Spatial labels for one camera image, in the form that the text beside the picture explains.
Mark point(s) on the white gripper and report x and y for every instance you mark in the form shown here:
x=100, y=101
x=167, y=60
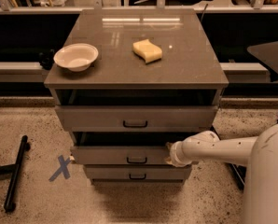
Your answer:
x=176, y=154

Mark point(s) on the grey drawer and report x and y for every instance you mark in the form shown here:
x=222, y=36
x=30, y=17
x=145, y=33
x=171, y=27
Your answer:
x=124, y=148
x=84, y=118
x=136, y=172

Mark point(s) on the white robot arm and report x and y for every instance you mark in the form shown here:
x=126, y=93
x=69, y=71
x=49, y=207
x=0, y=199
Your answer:
x=259, y=155

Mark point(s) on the grey top drawer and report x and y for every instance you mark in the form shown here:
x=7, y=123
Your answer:
x=84, y=118

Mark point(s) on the grey drawer cabinet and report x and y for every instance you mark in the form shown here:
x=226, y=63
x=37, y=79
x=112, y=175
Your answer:
x=188, y=74

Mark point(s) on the grey bottom drawer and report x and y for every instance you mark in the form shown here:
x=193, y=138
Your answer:
x=136, y=172

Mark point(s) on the yellow sponge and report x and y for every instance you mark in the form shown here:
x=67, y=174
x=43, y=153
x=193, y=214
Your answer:
x=147, y=50

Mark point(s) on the blue tape cross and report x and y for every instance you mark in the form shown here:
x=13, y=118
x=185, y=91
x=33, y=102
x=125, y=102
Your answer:
x=62, y=170

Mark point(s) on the dark round table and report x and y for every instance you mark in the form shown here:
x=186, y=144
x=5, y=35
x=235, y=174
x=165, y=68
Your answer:
x=267, y=53

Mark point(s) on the white bowl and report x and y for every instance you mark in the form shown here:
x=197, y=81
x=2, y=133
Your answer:
x=76, y=57

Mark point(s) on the small black object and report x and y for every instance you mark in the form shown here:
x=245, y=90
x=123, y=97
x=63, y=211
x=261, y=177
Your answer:
x=46, y=60

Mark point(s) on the black stand leg left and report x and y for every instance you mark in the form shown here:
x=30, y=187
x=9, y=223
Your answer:
x=14, y=171

